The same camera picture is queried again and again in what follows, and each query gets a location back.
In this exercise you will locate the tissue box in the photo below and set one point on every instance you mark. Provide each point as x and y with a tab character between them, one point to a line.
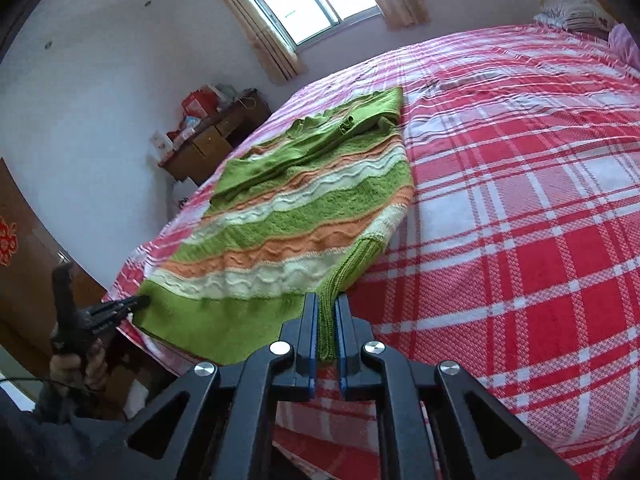
190	124

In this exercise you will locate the pink blanket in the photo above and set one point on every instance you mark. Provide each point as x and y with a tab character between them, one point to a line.
627	45

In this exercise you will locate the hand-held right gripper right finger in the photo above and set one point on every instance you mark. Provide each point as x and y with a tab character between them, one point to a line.
342	350

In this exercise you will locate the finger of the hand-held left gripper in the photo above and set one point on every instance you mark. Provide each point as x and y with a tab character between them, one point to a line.
130	304

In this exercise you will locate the brown wooden door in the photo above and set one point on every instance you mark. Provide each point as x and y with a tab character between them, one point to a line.
30	290

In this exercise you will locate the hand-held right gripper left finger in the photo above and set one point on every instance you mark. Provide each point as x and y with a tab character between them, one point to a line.
310	350

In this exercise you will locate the white paper bag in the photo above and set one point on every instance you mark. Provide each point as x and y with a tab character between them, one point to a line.
182	194

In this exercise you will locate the green striped knit sweater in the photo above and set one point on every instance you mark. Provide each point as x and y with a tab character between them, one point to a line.
300	200

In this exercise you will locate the red paper door ornament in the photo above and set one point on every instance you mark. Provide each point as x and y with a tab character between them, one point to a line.
7	242

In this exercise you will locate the floral print pillow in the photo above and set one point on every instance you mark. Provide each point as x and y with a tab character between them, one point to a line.
575	10

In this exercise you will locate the sliding glass window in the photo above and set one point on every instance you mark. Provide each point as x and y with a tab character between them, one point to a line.
310	0

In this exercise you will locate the person's left hand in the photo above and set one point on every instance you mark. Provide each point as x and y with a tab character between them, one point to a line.
97	367

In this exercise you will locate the brown wooden desk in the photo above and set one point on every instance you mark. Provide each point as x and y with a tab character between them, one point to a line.
210	145

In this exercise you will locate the person's left forearm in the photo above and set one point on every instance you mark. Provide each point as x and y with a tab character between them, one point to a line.
45	435

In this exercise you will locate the bed with red plaid sheet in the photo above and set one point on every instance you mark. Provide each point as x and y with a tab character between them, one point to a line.
525	185

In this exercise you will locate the red gift box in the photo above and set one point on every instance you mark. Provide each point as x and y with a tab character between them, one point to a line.
197	102

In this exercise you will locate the white card box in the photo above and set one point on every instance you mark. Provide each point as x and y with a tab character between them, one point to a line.
160	141

